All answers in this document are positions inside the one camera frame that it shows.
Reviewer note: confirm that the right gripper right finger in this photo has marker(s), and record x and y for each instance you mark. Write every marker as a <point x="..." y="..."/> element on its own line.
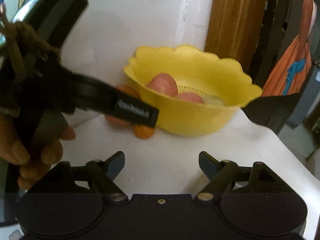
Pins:
<point x="222" y="175"/>

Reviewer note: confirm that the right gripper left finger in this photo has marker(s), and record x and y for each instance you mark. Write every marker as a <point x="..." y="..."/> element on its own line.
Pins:
<point x="101" y="175"/>

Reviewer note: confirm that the red apple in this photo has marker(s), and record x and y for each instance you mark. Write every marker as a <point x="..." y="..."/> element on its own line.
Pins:
<point x="190" y="97"/>
<point x="164" y="83"/>

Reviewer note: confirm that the person's left hand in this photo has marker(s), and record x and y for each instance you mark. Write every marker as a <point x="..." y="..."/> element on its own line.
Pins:
<point x="13" y="151"/>

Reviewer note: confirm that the small orange kumquat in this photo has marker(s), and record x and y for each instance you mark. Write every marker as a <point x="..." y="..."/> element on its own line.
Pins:
<point x="143" y="132"/>

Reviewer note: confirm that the yellow plastic colander bowl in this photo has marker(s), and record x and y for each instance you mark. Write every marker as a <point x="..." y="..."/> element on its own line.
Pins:
<point x="194" y="71"/>

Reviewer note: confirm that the orange dress lady painting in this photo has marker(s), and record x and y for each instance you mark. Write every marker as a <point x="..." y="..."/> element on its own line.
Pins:
<point x="290" y="72"/>

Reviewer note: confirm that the dark grey appliance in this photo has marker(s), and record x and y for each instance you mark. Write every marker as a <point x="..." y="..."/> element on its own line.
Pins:
<point x="307" y="96"/>

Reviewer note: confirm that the brown wooden door frame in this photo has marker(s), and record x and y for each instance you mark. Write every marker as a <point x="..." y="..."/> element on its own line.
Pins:
<point x="234" y="29"/>

